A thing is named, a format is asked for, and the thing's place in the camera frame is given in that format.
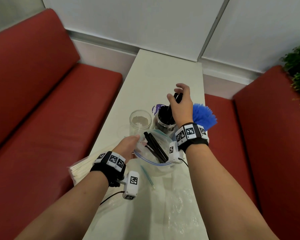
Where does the person's left hand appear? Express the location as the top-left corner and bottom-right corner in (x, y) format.
(112, 135), (140, 164)

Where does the person's right hand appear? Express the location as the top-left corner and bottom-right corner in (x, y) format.
(167, 83), (194, 128)

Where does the small bunch of black straws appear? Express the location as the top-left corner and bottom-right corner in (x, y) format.
(166, 92), (183, 117)
(157, 105), (177, 127)

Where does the clear bag with white strips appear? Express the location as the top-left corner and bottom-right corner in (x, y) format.
(134, 129), (183, 173)

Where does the small bunch of blue straws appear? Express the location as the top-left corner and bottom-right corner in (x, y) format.
(192, 103), (218, 132)

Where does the clear glass jar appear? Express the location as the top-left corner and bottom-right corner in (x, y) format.
(152, 103), (178, 135)
(129, 110), (152, 137)

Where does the bag of black straws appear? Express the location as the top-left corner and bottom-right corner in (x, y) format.
(143, 131), (169, 164)

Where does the clear plastic bag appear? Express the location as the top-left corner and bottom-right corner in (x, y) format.
(150, 167), (208, 240)

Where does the person's left forearm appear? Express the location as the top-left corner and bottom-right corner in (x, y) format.
(15, 171), (109, 240)

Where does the person's right forearm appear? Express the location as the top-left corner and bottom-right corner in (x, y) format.
(185, 143), (279, 240)

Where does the black left wristband with markers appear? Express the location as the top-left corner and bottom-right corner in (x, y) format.
(90, 151), (127, 187)

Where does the black wristband with markers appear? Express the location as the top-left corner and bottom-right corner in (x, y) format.
(90, 151), (127, 187)
(175, 122), (210, 153)

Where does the black right wristband with markers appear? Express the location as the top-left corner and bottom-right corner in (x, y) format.
(175, 122), (210, 153)

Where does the red sofa beside plant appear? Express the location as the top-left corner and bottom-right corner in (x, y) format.
(204, 65), (300, 240)

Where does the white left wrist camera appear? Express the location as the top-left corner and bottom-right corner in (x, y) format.
(117, 171), (140, 200)

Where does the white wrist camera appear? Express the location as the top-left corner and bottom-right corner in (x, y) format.
(168, 141), (183, 164)
(117, 171), (140, 200)

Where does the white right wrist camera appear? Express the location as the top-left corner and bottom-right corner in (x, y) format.
(168, 141), (183, 164)

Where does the black left camera cable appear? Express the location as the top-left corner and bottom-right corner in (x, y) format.
(99, 191), (125, 206)

